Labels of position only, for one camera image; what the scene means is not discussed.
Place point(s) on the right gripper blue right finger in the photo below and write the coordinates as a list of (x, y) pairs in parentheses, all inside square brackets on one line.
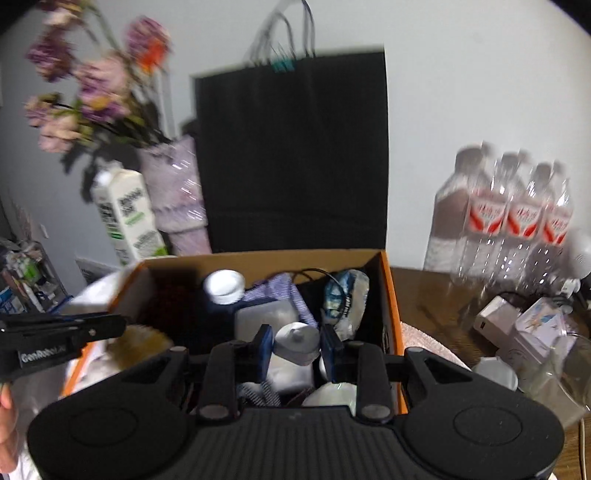
[(341, 358)]

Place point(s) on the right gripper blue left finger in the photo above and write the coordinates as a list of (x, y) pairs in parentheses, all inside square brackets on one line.
[(251, 360)]

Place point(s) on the iridescent shell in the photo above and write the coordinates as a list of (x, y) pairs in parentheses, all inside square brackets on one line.
[(331, 394)]

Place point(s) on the cotton swab plastic box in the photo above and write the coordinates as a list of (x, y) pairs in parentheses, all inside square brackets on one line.
[(276, 314)]

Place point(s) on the white jar lid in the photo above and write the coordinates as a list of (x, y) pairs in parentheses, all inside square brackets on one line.
[(298, 343)]

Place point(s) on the white screw cap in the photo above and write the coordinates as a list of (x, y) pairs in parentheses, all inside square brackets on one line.
[(224, 287)]

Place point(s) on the purple cloth pouch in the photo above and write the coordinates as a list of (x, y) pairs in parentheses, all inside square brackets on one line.
[(281, 287)]

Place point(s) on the white round charger with cable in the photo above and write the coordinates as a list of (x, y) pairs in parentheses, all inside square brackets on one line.
[(311, 283)]

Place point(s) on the yellow white plush toy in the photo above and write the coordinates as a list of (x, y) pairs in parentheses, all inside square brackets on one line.
[(137, 344)]

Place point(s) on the person left hand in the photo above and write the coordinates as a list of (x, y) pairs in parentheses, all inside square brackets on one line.
[(8, 431)]

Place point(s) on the white terry towel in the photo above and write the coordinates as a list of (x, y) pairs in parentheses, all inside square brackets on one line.
[(34, 392)]

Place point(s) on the red orange cardboard box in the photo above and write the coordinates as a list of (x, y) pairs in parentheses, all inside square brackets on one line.
[(175, 278)]

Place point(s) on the white power adapter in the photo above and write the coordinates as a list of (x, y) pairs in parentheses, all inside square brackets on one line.
[(496, 321)]

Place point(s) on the white green milk carton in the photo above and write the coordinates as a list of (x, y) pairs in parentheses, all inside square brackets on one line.
[(124, 207)]

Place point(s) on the water bottle pack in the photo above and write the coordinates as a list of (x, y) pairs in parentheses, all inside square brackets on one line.
[(501, 221)]

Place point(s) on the purple glass vase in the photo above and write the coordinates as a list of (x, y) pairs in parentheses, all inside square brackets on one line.
[(172, 180)]

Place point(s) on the clear glass cup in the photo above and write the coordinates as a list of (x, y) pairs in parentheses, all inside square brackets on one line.
[(562, 381)]

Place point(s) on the black paper shopping bag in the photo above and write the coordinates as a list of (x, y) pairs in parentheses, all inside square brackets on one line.
[(295, 160)]

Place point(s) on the dried pink purple flowers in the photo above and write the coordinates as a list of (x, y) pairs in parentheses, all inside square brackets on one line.
[(116, 91)]

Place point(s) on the white round lamp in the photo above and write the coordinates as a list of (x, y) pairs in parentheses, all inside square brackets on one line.
[(579, 254)]

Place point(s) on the green binder clip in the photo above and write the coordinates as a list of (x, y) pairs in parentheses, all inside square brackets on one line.
[(283, 65)]

